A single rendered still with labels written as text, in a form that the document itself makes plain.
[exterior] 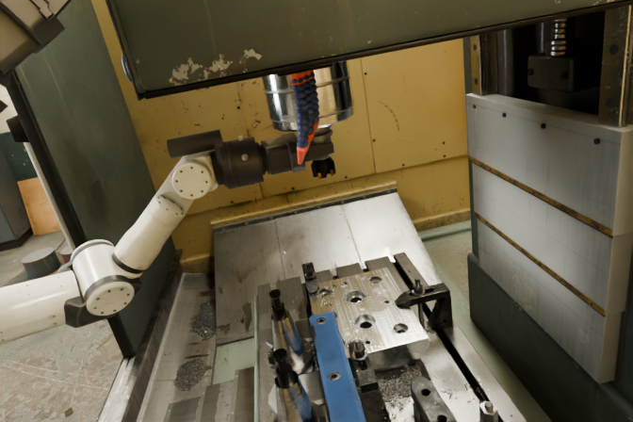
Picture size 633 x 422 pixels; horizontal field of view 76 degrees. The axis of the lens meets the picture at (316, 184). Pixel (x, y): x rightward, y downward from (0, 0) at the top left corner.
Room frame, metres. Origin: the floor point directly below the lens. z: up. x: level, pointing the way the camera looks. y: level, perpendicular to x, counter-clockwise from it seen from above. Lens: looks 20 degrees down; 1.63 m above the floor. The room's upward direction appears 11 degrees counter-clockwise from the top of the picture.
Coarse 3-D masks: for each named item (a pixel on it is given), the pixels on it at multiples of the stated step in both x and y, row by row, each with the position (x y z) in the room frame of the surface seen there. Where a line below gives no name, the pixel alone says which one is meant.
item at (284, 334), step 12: (288, 312) 0.45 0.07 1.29; (276, 324) 0.43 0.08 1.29; (288, 324) 0.44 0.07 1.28; (276, 336) 0.43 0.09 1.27; (288, 336) 0.43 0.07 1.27; (276, 348) 0.43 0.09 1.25; (288, 348) 0.43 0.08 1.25; (300, 348) 0.44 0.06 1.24; (288, 360) 0.42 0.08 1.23; (300, 360) 0.43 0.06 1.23
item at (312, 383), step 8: (304, 376) 0.41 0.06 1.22; (312, 376) 0.41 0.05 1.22; (304, 384) 0.40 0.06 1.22; (312, 384) 0.40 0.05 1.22; (320, 384) 0.39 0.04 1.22; (272, 392) 0.40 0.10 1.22; (312, 392) 0.38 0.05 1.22; (320, 392) 0.38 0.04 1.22; (272, 400) 0.38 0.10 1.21; (312, 400) 0.37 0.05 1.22; (320, 400) 0.37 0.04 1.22; (272, 408) 0.37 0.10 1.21
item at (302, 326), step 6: (306, 318) 0.53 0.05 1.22; (300, 324) 0.51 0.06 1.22; (306, 324) 0.51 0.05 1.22; (270, 330) 0.52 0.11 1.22; (300, 330) 0.50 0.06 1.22; (306, 330) 0.50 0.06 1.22; (270, 336) 0.50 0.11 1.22; (300, 336) 0.49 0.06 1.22; (306, 336) 0.49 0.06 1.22; (312, 336) 0.48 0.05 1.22; (270, 342) 0.49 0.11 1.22; (312, 342) 0.48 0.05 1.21
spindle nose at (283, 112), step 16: (336, 64) 0.70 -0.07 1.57; (272, 80) 0.71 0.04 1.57; (288, 80) 0.69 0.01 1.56; (320, 80) 0.68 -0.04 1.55; (336, 80) 0.70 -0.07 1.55; (272, 96) 0.71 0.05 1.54; (288, 96) 0.69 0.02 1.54; (320, 96) 0.68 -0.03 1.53; (336, 96) 0.69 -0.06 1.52; (352, 96) 0.74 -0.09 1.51; (272, 112) 0.72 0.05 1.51; (288, 112) 0.69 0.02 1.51; (320, 112) 0.68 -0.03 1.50; (336, 112) 0.69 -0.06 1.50; (352, 112) 0.73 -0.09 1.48; (288, 128) 0.70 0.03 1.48
